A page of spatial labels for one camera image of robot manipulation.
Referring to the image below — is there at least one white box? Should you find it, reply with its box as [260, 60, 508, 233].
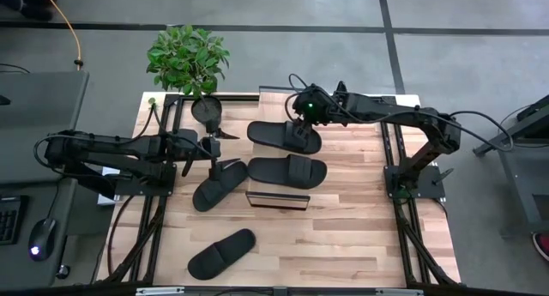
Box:
[97, 166, 122, 207]

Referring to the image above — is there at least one black rubber slide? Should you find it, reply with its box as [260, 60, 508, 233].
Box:
[247, 154, 329, 190]
[191, 158, 249, 213]
[187, 227, 257, 281]
[246, 119, 323, 155]

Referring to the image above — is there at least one black keyboard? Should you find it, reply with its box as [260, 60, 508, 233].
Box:
[0, 195, 30, 246]

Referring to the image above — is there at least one grey desk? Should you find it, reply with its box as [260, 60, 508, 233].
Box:
[0, 70, 115, 291]

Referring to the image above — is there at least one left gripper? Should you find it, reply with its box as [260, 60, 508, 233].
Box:
[171, 119, 242, 182]

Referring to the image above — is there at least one dark metal stand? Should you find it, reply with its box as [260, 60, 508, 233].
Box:
[471, 93, 549, 239]

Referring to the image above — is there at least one green potted plant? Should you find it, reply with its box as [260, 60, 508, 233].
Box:
[145, 24, 231, 134]

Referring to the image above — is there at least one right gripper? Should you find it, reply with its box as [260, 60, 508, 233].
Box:
[285, 83, 347, 151]

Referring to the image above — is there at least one silver metal bracket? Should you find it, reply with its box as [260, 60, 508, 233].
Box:
[135, 286, 185, 296]
[375, 288, 425, 296]

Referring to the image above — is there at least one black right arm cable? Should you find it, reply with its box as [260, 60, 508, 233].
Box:
[285, 72, 515, 154]

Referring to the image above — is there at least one black computer mouse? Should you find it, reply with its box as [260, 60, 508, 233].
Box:
[27, 217, 57, 263]

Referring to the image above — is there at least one black aluminium table frame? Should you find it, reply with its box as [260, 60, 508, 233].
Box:
[96, 93, 462, 287]

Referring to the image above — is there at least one wooden shelf black metal frame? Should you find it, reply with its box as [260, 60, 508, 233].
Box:
[244, 86, 329, 212]

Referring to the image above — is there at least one yellow cable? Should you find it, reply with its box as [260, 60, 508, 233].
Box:
[39, 0, 83, 72]

